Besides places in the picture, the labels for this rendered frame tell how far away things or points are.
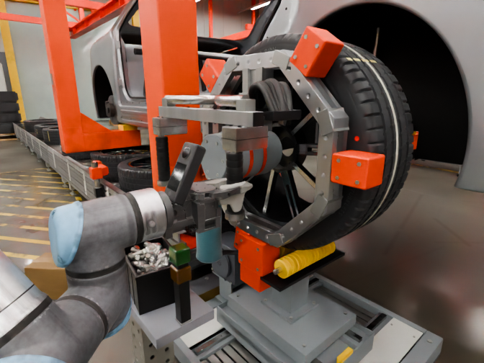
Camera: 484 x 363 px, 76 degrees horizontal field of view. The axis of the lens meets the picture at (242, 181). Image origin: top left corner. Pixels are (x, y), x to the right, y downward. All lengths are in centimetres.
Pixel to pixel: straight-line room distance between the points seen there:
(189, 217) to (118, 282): 17
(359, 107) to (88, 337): 69
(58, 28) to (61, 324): 281
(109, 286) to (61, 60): 267
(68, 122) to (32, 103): 1067
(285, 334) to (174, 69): 102
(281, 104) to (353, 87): 20
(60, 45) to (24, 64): 1070
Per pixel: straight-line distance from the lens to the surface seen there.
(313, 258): 103
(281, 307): 127
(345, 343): 132
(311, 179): 92
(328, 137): 74
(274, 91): 70
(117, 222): 52
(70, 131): 309
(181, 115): 85
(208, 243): 102
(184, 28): 129
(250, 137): 64
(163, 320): 90
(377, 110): 82
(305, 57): 79
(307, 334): 120
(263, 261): 99
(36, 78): 1375
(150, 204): 54
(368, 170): 70
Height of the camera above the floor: 101
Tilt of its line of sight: 16 degrees down
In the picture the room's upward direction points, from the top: straight up
